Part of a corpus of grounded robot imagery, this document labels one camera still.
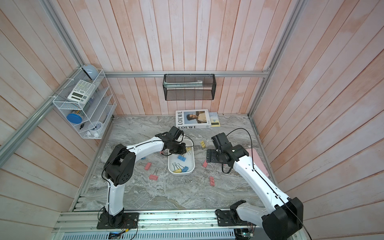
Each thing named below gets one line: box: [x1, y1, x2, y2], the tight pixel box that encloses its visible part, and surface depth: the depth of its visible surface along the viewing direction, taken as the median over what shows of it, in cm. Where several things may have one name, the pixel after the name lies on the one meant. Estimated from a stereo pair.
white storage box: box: [167, 138, 196, 176], surface depth 95 cm
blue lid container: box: [66, 113, 83, 124], surface depth 78 cm
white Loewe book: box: [175, 109, 212, 130], surface depth 116 cm
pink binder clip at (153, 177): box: [148, 174, 159, 181], surface depth 90 cm
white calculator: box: [67, 79, 96, 105], surface depth 77 cm
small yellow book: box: [209, 112, 221, 128], surface depth 117 cm
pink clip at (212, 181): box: [209, 176, 216, 187], surface depth 87 cm
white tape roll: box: [88, 121, 103, 135], surface depth 92 cm
